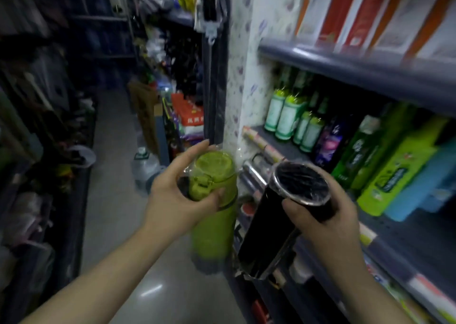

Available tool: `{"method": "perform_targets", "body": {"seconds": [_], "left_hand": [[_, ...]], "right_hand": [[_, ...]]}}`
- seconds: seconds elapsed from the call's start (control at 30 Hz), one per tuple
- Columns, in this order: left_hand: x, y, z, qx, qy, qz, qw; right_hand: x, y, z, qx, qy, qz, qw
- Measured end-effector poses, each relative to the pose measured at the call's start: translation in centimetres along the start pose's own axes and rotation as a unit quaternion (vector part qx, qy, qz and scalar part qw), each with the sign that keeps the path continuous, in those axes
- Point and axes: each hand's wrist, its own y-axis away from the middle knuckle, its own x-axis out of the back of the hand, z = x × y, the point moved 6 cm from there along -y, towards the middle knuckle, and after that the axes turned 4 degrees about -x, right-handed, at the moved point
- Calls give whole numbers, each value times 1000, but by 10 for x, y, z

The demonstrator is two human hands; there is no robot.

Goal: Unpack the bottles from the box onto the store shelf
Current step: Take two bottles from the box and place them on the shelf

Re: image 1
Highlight person's right hand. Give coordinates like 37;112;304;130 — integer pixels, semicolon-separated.
281;176;366;275

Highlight person's left hand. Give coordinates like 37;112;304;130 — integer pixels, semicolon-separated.
142;139;225;241

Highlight green sports bottle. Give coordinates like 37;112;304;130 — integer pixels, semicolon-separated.
183;143;238;275

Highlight dark blue thermos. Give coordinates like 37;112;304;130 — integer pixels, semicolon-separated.
237;160;337;282

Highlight person's left forearm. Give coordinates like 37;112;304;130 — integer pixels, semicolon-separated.
21;224;190;324

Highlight person's right forearm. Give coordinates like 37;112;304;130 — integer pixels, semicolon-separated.
313;263;416;324

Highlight clear water jug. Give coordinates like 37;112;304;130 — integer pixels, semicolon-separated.
132;147;161;192

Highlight dark tissue goods shelf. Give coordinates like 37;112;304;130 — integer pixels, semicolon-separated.
0;0;99;324

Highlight household goods shelf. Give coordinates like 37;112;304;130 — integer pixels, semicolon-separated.
135;0;228;164

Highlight lime green bottle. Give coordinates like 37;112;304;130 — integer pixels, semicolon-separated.
357;115;449;217

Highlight dark green bottle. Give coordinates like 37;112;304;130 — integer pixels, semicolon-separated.
331;115;382;192

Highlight purple bottle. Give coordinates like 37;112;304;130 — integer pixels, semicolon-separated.
313;120;352;168

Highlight silver foil roll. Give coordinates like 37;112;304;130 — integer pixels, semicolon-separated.
242;156;275;189

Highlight light blue bottle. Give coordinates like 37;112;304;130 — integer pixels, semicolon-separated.
384;145;456;223

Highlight red tissue pack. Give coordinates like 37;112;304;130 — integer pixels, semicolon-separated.
171;92;206;128

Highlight tall brown carton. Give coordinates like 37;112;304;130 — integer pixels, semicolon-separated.
127;79;161;157

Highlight white plastic bag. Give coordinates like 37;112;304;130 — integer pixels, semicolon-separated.
67;144;97;169

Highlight hanging black packaged goods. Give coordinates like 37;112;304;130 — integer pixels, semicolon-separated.
194;0;228;46

